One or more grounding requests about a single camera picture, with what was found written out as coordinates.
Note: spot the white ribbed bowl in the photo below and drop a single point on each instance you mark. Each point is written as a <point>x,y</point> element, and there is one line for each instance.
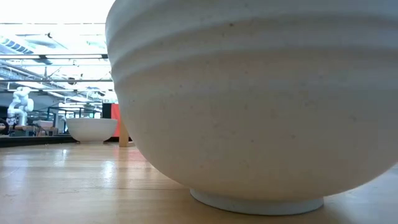
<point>91,130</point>
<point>248,124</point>

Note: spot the slatted wooden shelf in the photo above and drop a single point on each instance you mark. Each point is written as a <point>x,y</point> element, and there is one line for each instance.
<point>123,137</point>

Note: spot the orange partition panel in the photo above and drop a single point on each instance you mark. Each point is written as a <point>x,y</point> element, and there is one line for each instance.
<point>115,124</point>

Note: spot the black partition panel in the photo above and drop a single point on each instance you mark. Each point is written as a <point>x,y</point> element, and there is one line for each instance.
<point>106,121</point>

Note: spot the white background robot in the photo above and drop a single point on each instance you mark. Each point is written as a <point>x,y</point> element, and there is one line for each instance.
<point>21,105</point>

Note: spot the black aluminium table frame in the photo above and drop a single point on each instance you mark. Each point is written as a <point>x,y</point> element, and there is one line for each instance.
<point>31,141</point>

